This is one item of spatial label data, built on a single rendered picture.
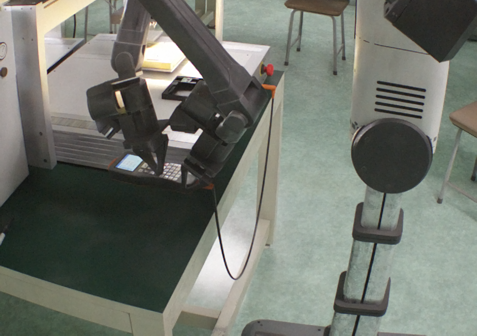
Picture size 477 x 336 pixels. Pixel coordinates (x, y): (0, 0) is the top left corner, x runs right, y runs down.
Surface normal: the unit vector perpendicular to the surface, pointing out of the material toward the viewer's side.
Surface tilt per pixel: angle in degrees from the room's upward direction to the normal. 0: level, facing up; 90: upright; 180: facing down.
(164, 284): 0
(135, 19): 62
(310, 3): 6
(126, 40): 70
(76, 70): 0
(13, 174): 90
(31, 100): 90
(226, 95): 109
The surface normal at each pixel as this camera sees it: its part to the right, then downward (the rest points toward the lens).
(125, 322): -0.27, 0.50
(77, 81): 0.00, -0.86
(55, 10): 0.96, 0.15
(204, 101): -0.43, 0.73
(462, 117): -0.18, -0.77
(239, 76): 0.70, -0.11
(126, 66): -0.04, 0.19
